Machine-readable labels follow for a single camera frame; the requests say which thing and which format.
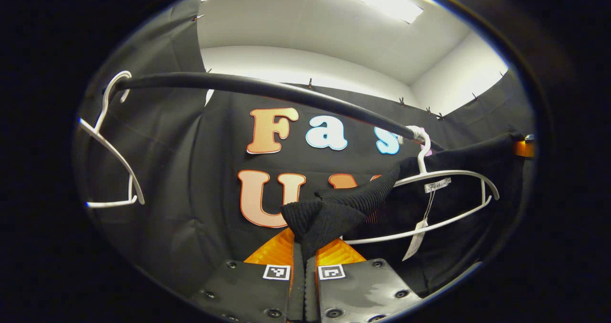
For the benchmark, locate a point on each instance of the black backdrop cloth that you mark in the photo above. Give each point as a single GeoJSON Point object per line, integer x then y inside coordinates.
{"type": "Point", "coordinates": [191, 194]}

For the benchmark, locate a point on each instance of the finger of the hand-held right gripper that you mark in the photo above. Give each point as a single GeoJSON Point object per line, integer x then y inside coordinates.
{"type": "Point", "coordinates": [522, 149]}

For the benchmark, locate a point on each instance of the white hanger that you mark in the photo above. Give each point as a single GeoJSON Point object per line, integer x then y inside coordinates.
{"type": "Point", "coordinates": [110, 203]}
{"type": "Point", "coordinates": [448, 172]}

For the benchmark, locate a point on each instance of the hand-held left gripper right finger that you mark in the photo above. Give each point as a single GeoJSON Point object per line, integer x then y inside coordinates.
{"type": "Point", "coordinates": [310, 294]}

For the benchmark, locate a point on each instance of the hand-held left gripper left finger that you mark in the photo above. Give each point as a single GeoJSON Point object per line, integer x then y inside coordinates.
{"type": "Point", "coordinates": [297, 294]}

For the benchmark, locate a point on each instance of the black jacket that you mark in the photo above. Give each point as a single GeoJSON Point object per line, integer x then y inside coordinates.
{"type": "Point", "coordinates": [329, 213]}

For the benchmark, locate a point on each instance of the white paper clothing tag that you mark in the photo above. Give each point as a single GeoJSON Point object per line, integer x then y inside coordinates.
{"type": "Point", "coordinates": [414, 242]}

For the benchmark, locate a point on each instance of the black clothes rack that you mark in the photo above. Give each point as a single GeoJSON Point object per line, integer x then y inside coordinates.
{"type": "Point", "coordinates": [248, 85]}

